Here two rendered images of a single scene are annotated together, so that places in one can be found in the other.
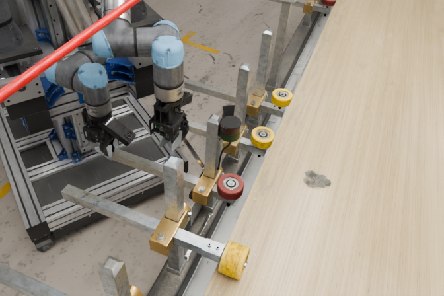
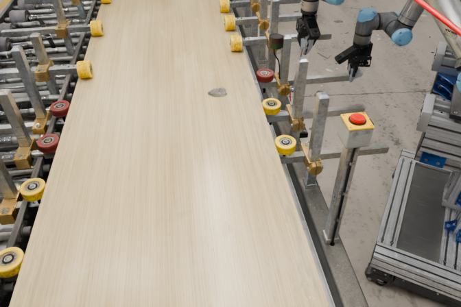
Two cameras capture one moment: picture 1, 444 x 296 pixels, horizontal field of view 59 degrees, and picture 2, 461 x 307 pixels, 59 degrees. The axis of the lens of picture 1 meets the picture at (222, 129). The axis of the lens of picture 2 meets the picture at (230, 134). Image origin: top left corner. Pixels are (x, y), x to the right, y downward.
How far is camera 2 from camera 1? 2.36 m
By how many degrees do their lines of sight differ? 95
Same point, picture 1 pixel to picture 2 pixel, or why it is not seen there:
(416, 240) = (149, 86)
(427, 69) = (133, 274)
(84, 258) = (366, 187)
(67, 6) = not seen: outside the picture
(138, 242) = (348, 213)
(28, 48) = not seen: outside the picture
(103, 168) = (427, 211)
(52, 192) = (427, 175)
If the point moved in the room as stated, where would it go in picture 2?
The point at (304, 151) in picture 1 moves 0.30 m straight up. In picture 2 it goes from (234, 105) to (234, 40)
